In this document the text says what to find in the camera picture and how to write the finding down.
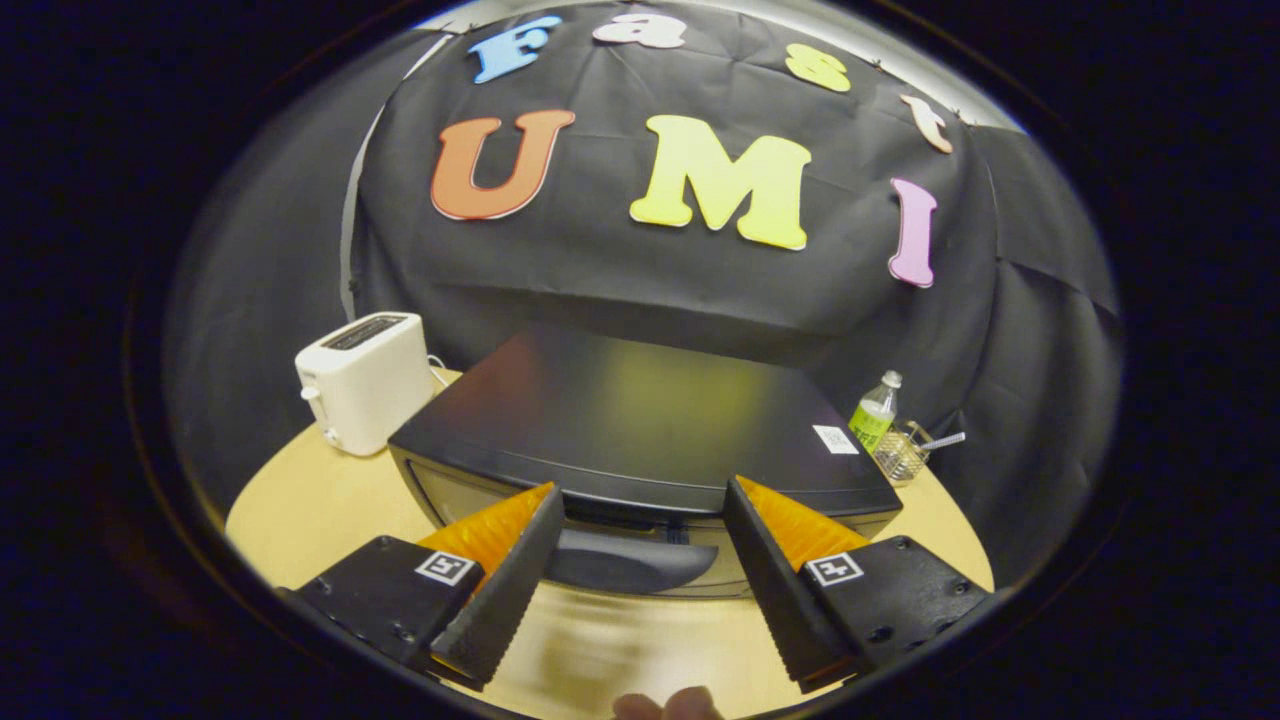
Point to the black toaster oven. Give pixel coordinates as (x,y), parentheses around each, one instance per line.
(640,420)

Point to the black backdrop cloth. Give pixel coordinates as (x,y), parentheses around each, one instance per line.
(600,270)

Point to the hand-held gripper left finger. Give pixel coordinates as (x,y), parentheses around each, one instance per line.
(510,590)

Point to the clear bottle with green label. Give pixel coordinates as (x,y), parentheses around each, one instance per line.
(872,420)

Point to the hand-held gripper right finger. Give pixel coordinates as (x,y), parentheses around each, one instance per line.
(770,590)

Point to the white pop-up toaster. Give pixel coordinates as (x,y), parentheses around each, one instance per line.
(365,385)

